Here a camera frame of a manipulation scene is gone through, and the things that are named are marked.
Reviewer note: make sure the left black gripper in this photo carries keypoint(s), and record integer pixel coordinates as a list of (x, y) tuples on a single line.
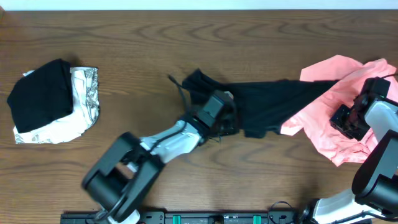
[(232, 119)]

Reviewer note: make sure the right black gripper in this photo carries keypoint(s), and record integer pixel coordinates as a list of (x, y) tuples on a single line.
[(336, 119)]

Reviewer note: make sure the black t-shirt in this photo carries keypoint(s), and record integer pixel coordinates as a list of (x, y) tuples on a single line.
[(261, 106)]

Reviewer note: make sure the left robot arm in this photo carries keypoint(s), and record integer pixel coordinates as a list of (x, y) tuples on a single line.
[(122, 177)]

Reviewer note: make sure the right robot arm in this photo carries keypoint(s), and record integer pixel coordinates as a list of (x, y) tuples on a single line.
[(373, 193)]

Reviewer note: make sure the pink t-shirt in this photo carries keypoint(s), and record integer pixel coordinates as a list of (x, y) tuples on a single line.
[(314, 119)]

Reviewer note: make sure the white patterned folded garment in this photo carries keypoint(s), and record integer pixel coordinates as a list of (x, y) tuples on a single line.
[(86, 108)]

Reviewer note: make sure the folded black garment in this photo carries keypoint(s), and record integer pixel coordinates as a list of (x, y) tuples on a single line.
[(41, 97)]

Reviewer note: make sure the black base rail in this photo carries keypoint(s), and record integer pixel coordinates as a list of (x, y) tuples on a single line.
[(159, 217)]

